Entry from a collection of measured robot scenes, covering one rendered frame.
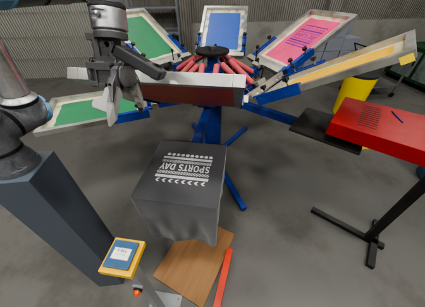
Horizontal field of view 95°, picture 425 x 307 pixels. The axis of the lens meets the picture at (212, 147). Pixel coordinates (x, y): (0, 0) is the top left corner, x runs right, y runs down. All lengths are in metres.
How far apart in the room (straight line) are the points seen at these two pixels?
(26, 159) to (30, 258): 1.50
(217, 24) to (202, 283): 2.84
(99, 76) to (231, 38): 2.38
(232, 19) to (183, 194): 2.48
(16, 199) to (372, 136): 1.75
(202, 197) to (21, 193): 0.73
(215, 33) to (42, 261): 2.95
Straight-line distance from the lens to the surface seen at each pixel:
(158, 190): 1.06
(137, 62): 0.50
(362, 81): 3.81
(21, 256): 2.50
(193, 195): 1.01
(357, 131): 1.43
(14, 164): 1.05
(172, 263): 1.88
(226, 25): 2.97
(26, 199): 1.11
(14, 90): 1.01
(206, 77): 0.63
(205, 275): 1.82
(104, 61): 0.55
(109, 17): 0.52
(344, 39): 5.49
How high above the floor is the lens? 1.76
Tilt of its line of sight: 40 degrees down
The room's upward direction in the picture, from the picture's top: straight up
